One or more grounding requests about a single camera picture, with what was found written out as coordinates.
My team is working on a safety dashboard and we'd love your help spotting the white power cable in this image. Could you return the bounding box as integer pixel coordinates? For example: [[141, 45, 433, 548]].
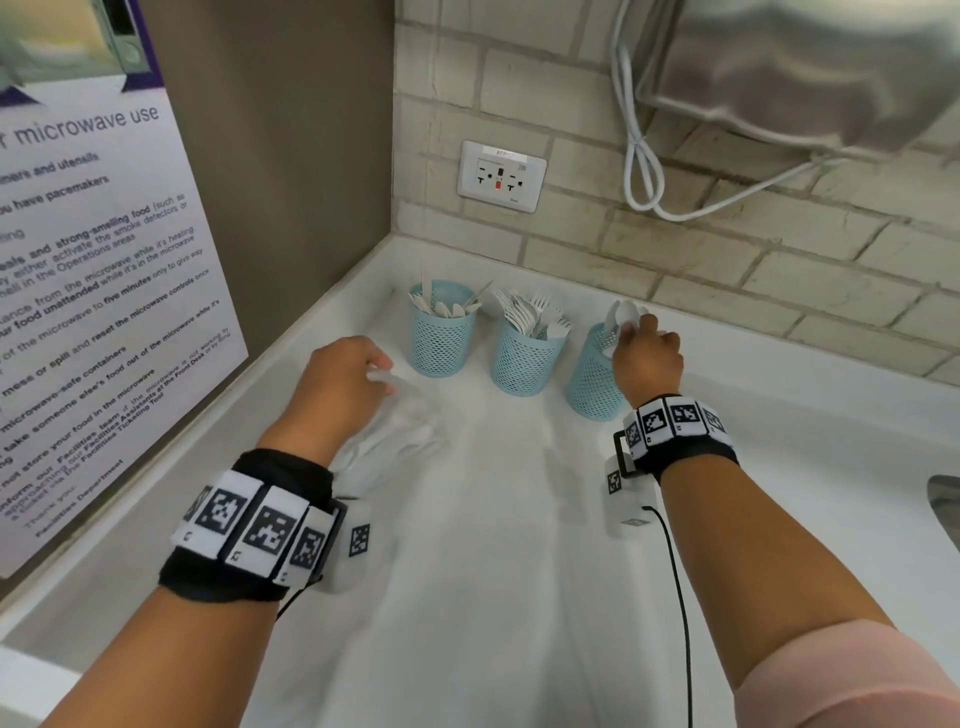
[[613, 0, 849, 223]]

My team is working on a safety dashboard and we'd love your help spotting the dark sink basin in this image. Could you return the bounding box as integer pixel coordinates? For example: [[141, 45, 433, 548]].
[[927, 473, 960, 556]]

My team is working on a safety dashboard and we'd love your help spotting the person's pink right sleeve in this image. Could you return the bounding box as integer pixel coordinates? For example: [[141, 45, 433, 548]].
[[733, 618, 960, 728]]

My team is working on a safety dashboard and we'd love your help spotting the black left wrist band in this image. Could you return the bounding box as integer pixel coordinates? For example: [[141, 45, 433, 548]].
[[157, 448, 348, 605]]

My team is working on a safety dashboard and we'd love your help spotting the person's left forearm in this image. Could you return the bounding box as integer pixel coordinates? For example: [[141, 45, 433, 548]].
[[41, 581, 290, 728]]

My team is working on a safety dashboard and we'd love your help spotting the white printed notice poster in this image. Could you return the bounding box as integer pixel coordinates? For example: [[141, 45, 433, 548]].
[[0, 0, 250, 579]]

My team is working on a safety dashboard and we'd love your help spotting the person's right hand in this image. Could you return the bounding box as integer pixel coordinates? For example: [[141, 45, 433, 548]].
[[611, 313, 685, 412]]

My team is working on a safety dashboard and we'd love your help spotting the clear plastic bag of cutlery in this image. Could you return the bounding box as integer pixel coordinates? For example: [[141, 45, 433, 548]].
[[329, 367, 451, 500]]

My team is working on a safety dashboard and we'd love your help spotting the black camera cable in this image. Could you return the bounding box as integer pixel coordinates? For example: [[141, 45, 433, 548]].
[[643, 506, 693, 728], [275, 584, 313, 624]]

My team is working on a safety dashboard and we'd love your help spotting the person's left hand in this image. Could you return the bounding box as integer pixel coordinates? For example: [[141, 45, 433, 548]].
[[258, 335, 395, 470]]

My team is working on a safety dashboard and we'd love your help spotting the grey wall-mounted appliance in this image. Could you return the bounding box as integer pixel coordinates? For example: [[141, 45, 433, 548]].
[[635, 0, 960, 163]]

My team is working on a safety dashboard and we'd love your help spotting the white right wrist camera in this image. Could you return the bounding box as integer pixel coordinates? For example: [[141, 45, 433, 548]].
[[603, 457, 661, 538]]

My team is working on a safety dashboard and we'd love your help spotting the black wrist band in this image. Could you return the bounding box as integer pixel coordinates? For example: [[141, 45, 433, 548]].
[[157, 448, 348, 605], [613, 395, 740, 485]]

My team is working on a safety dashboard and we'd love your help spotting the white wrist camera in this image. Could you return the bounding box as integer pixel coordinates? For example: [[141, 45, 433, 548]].
[[318, 502, 376, 594], [603, 457, 661, 538]]

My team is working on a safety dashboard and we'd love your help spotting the person's right forearm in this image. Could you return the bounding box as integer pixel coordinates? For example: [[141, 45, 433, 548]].
[[658, 453, 898, 680]]

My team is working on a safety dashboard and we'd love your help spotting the bunch of white plastic knives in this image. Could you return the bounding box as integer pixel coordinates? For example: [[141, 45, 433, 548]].
[[408, 262, 496, 318]]

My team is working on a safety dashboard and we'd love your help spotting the teal mesh cup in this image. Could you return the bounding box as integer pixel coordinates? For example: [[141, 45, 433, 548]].
[[408, 279, 479, 379], [491, 314, 571, 397], [566, 322, 628, 421]]

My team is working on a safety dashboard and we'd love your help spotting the black left camera cable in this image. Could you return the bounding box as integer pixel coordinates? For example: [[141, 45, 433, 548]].
[[275, 584, 313, 624]]

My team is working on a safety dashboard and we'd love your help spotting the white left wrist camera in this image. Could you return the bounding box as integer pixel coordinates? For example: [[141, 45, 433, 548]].
[[318, 502, 376, 594]]

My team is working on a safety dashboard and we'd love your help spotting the black right camera cable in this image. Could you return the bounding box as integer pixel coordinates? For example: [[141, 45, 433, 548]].
[[643, 506, 693, 728]]

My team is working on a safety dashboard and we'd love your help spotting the bunch of white plastic forks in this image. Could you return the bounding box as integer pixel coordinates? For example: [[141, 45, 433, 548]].
[[491, 287, 575, 343]]

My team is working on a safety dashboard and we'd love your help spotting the white wall power outlet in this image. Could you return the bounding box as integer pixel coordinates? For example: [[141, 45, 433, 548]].
[[457, 140, 549, 215]]

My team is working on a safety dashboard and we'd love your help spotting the black right wrist band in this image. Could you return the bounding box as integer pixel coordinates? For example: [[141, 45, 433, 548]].
[[613, 395, 740, 485]]

